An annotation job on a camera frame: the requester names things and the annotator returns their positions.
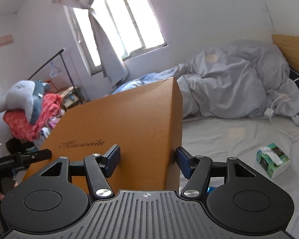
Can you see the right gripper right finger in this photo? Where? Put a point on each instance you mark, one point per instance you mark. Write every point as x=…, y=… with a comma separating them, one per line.
x=196, y=170

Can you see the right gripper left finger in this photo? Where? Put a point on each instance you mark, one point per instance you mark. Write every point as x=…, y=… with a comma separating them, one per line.
x=98, y=169

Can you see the orange box lid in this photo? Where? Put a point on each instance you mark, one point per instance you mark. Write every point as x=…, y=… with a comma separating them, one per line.
x=145, y=122

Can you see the blue glasses case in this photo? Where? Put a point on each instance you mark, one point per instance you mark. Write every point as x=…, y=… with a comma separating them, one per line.
x=210, y=189

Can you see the cardboard boxes in corner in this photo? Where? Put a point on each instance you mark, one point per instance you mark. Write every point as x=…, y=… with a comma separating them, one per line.
x=70, y=97

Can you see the green tissue pack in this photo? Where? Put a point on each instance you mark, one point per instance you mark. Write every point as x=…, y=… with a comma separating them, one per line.
x=273, y=160

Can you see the white grey plush toy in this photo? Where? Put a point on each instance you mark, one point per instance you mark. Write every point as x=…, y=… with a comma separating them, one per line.
x=26, y=95

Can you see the grey crumpled duvet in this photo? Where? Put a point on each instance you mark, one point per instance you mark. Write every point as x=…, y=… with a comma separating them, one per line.
x=235, y=80

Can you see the wooden headboard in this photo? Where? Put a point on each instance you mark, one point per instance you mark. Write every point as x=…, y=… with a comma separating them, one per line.
x=289, y=46

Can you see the window with bars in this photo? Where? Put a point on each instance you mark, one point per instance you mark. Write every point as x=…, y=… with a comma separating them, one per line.
x=130, y=25

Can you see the grey window curtain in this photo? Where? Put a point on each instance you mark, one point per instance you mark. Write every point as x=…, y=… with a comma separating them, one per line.
x=112, y=66

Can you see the white charger with cable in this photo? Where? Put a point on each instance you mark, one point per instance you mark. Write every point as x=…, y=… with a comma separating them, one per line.
x=277, y=107

